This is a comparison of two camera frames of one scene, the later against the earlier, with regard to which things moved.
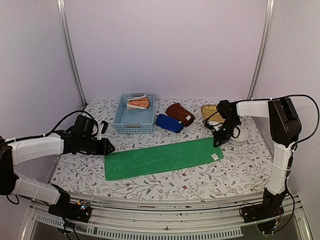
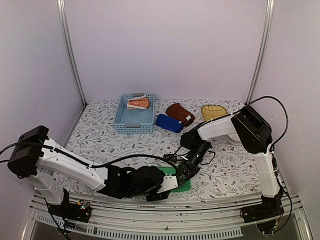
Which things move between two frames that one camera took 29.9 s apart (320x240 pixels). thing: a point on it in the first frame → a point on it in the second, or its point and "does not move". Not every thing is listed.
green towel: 136,163 → 170,170
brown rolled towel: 175,110 does not move
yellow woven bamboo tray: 207,110 does not move
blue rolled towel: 165,122 does not move
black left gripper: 105,149 → 164,196
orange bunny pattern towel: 138,102 does not move
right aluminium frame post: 268,16 does not move
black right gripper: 222,139 → 188,168
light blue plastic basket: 134,121 does not move
